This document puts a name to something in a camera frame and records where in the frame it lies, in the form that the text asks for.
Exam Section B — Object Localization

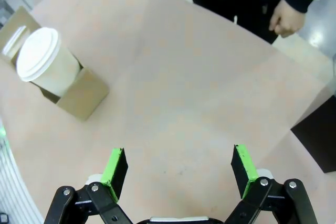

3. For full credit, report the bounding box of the person's left hand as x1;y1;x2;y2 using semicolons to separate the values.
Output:
269;0;307;38

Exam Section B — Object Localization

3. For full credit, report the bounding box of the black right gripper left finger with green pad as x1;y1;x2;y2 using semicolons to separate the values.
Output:
44;147;132;224

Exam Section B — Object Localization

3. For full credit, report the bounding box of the white paper cup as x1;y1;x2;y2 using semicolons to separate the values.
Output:
30;47;81;98

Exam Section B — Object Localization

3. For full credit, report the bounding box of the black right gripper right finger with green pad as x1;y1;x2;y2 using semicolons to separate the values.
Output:
224;144;316;224

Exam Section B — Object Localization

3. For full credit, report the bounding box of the white plastic cup lid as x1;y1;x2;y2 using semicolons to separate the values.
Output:
16;26;62;83

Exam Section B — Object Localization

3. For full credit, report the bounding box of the white ribbed panel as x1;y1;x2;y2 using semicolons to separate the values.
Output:
0;120;45;224

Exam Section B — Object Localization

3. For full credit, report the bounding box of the brown cardboard cup carrier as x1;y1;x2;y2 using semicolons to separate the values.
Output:
0;6;110;123

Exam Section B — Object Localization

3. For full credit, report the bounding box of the dark brown box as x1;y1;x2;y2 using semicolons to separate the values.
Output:
290;100;336;174

